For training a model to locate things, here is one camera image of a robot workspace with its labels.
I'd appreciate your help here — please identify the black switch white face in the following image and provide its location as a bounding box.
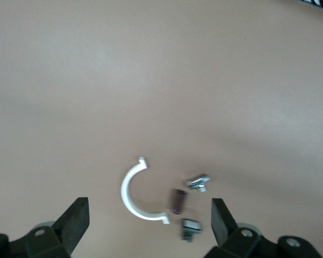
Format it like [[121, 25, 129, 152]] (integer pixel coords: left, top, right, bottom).
[[178, 218, 203, 243]]

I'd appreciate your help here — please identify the silver T-bolt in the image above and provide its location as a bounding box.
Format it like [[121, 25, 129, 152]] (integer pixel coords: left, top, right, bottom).
[[186, 174, 212, 194]]

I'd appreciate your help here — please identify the white half ring clamp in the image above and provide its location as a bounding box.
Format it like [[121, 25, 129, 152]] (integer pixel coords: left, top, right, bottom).
[[120, 156, 171, 225]]

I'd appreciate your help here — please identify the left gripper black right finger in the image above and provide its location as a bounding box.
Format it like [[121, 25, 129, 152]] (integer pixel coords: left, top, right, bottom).
[[204, 198, 321, 258]]

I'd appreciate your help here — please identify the small brown block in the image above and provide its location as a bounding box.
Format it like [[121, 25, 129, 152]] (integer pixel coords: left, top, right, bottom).
[[168, 188, 188, 215]]

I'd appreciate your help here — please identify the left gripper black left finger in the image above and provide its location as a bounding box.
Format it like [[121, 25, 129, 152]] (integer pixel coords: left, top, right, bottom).
[[0, 197, 90, 258]]

